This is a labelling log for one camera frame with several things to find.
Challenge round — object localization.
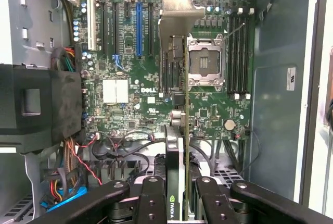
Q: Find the perforated metal drive cage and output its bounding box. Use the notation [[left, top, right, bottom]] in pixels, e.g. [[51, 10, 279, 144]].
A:
[[213, 168, 245, 183]]

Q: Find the round coin cell battery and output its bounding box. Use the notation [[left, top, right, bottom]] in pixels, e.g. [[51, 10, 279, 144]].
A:
[[223, 119, 236, 131]]

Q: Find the green Dell motherboard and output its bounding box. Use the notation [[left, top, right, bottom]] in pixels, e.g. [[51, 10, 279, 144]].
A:
[[75, 0, 254, 141]]

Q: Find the open grey PC case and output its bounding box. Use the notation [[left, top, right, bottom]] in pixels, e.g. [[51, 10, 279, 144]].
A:
[[0, 0, 333, 224]]

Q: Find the silver chipset heatsink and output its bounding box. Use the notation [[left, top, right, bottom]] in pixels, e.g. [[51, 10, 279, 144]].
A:
[[103, 79, 129, 104]]

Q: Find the grey disk bay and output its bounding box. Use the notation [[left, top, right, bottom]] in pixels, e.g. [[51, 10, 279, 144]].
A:
[[0, 152, 42, 224]]

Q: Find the metal CPU socket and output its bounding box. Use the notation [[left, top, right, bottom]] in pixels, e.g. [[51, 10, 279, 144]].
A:
[[187, 33, 226, 87]]

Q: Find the white case sticker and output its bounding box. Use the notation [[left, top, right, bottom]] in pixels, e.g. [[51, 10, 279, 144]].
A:
[[286, 66, 297, 92]]

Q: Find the black plastic shroud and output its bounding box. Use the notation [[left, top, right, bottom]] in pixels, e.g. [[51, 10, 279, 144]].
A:
[[0, 64, 83, 154]]

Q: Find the thin metal locking lever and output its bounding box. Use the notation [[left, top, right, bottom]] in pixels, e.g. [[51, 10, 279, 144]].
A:
[[224, 22, 246, 40]]

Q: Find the blue expansion slot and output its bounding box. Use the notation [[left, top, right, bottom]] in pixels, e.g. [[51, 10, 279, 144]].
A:
[[135, 1, 144, 60]]

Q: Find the white expansion slot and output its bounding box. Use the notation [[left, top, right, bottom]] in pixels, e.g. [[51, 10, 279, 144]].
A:
[[86, 0, 96, 52]]

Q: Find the red black twisted wire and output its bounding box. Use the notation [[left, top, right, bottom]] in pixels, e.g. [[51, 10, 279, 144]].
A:
[[74, 136, 104, 186]]

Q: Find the thin black wire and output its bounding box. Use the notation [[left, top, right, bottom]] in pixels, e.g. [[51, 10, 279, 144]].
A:
[[235, 127, 261, 176]]

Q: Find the blue SATA wire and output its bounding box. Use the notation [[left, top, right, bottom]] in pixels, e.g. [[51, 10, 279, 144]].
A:
[[39, 186, 87, 213]]

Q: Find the coloured wire bundle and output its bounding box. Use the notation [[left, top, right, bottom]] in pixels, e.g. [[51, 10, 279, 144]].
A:
[[41, 136, 81, 204]]

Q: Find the small blue wire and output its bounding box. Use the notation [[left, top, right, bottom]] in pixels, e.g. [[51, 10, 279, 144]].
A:
[[111, 54, 123, 69]]

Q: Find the yellow black power wire bundle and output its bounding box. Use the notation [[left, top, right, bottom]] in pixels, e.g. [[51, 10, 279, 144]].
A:
[[49, 0, 79, 72]]

